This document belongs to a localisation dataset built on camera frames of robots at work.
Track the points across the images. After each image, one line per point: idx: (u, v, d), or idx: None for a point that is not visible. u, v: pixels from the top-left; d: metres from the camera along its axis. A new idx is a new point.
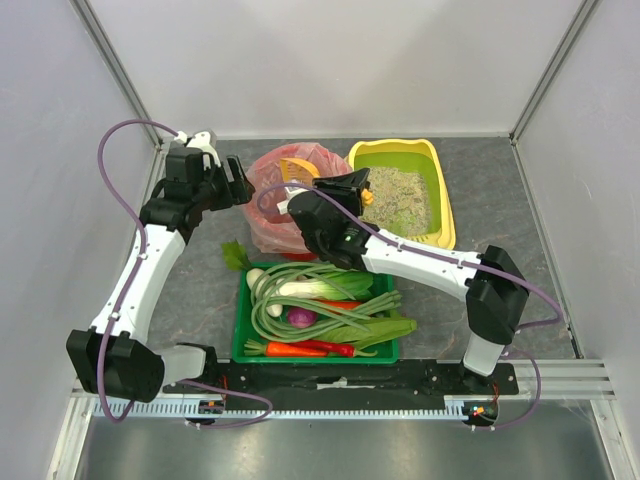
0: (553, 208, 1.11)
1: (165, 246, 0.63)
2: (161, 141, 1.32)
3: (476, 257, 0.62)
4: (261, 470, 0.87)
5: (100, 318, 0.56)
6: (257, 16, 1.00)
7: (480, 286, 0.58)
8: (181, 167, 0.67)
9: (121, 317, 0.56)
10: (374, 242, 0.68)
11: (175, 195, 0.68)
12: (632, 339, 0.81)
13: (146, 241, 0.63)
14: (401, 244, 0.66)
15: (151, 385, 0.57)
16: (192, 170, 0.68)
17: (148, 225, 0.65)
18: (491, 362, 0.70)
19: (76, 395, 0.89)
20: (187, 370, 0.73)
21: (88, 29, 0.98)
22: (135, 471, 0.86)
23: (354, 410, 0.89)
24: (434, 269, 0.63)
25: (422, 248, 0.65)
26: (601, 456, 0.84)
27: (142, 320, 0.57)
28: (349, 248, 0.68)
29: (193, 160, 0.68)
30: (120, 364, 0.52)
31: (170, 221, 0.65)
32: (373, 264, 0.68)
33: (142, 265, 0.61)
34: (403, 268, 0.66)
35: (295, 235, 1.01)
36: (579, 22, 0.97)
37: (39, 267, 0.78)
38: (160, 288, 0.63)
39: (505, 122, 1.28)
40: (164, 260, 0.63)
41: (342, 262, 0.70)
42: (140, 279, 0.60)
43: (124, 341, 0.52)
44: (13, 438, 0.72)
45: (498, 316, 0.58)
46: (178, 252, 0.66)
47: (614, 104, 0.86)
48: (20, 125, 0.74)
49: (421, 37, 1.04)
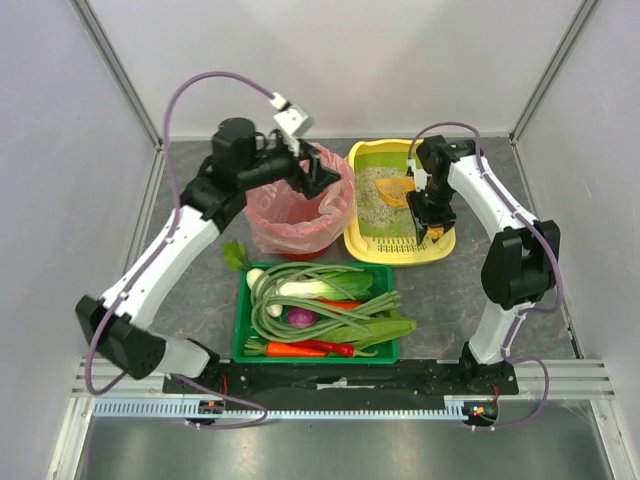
0: (552, 208, 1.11)
1: (194, 235, 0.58)
2: (161, 141, 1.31)
3: (532, 218, 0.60)
4: (261, 469, 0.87)
5: (112, 290, 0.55)
6: (256, 16, 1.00)
7: (513, 237, 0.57)
8: (227, 152, 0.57)
9: (128, 298, 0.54)
10: (468, 160, 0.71)
11: (220, 177, 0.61)
12: (631, 338, 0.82)
13: (177, 224, 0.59)
14: (486, 172, 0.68)
15: (145, 365, 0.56)
16: (241, 152, 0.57)
17: (185, 207, 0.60)
18: (491, 352, 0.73)
19: (77, 395, 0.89)
20: (187, 367, 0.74)
21: (88, 28, 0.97)
22: (136, 471, 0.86)
23: (353, 410, 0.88)
24: (490, 206, 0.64)
25: (497, 185, 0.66)
26: (601, 455, 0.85)
27: (150, 304, 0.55)
28: (444, 149, 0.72)
29: (242, 145, 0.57)
30: (115, 344, 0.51)
31: (207, 208, 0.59)
32: (453, 175, 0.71)
33: (167, 248, 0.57)
34: (471, 191, 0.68)
35: (295, 236, 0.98)
36: (579, 21, 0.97)
37: (39, 268, 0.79)
38: (178, 275, 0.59)
39: (505, 122, 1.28)
40: (191, 248, 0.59)
41: (434, 162, 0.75)
42: (161, 262, 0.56)
43: (123, 323, 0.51)
44: (14, 437, 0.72)
45: (505, 270, 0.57)
46: (209, 241, 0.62)
47: (613, 104, 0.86)
48: (21, 125, 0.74)
49: (421, 36, 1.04)
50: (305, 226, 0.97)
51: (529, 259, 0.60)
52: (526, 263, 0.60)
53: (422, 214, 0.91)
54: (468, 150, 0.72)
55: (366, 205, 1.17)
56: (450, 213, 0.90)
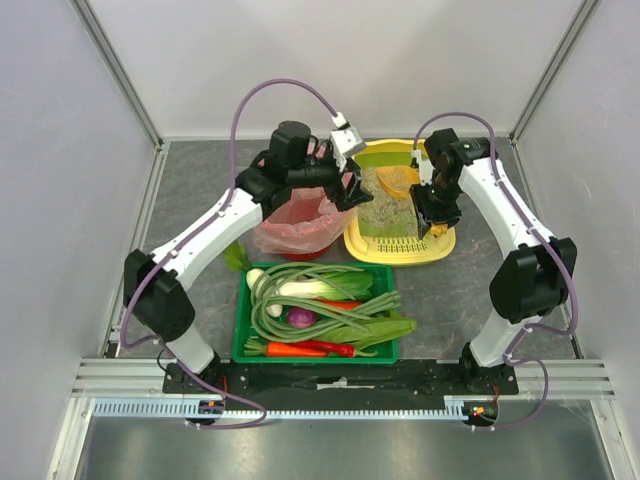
0: (552, 208, 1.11)
1: (243, 214, 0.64)
2: (161, 141, 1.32)
3: (548, 234, 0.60)
4: (261, 469, 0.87)
5: (162, 249, 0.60)
6: (256, 16, 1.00)
7: (528, 254, 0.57)
8: (283, 147, 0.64)
9: (177, 257, 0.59)
10: (482, 165, 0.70)
11: (272, 169, 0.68)
12: (632, 338, 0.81)
13: (229, 202, 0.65)
14: (501, 180, 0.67)
15: (174, 328, 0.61)
16: (295, 150, 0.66)
17: (239, 190, 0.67)
18: (493, 355, 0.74)
19: (76, 395, 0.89)
20: (200, 352, 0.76)
21: (88, 28, 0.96)
22: (136, 471, 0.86)
23: (353, 410, 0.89)
24: (504, 218, 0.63)
25: (513, 195, 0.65)
26: (601, 455, 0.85)
27: (193, 268, 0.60)
28: (458, 150, 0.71)
29: (297, 144, 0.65)
30: (157, 297, 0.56)
31: (258, 194, 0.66)
32: (465, 178, 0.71)
33: (218, 221, 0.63)
34: (485, 198, 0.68)
35: (296, 236, 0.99)
36: (579, 21, 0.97)
37: (38, 268, 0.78)
38: (220, 247, 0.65)
39: (505, 122, 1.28)
40: (237, 225, 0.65)
41: (445, 161, 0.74)
42: (211, 232, 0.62)
43: (169, 279, 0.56)
44: (14, 436, 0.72)
45: (520, 287, 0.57)
46: (251, 224, 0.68)
47: (613, 103, 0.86)
48: (21, 125, 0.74)
49: (421, 35, 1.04)
50: (305, 226, 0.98)
51: (542, 275, 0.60)
52: (539, 278, 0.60)
53: (427, 210, 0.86)
54: (483, 153, 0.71)
55: (366, 205, 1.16)
56: (455, 211, 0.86)
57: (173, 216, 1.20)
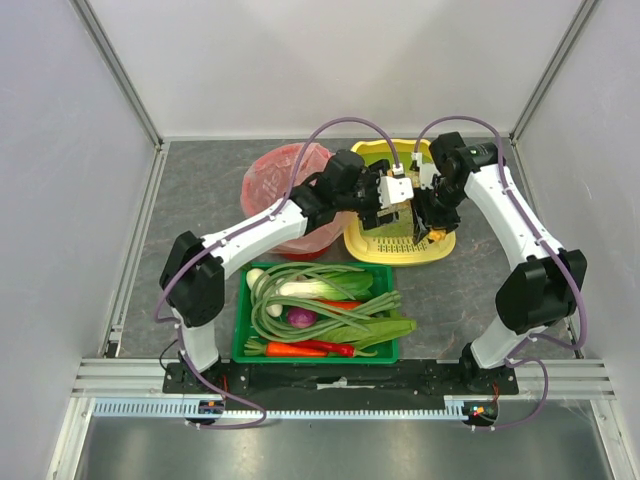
0: (552, 208, 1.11)
1: (290, 224, 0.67)
2: (161, 141, 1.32)
3: (556, 247, 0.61)
4: (262, 470, 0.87)
5: (212, 236, 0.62)
6: (256, 17, 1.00)
7: (537, 267, 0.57)
8: (339, 173, 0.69)
9: (226, 246, 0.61)
10: (490, 172, 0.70)
11: (322, 191, 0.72)
12: (632, 337, 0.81)
13: (280, 210, 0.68)
14: (509, 189, 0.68)
15: (203, 315, 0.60)
16: (348, 178, 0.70)
17: (290, 202, 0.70)
18: (495, 358, 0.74)
19: (77, 395, 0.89)
20: (209, 349, 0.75)
21: (88, 29, 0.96)
22: (136, 471, 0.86)
23: (353, 410, 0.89)
24: (512, 227, 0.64)
25: (521, 204, 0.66)
26: (601, 455, 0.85)
27: (237, 261, 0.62)
28: (464, 157, 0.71)
29: (352, 172, 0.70)
30: (197, 281, 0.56)
31: (308, 211, 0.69)
32: (472, 185, 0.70)
33: (267, 223, 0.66)
34: (492, 206, 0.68)
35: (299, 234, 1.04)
36: (579, 22, 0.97)
37: (37, 267, 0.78)
38: (261, 249, 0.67)
39: (505, 122, 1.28)
40: (282, 233, 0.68)
41: (450, 168, 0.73)
42: (259, 232, 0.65)
43: (214, 264, 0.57)
44: (14, 435, 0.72)
45: (527, 301, 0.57)
46: (291, 235, 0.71)
47: (613, 103, 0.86)
48: (20, 126, 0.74)
49: (421, 35, 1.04)
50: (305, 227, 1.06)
51: (549, 285, 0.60)
52: (547, 290, 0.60)
53: (427, 214, 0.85)
54: (490, 159, 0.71)
55: None
56: (455, 217, 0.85)
57: (173, 216, 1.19)
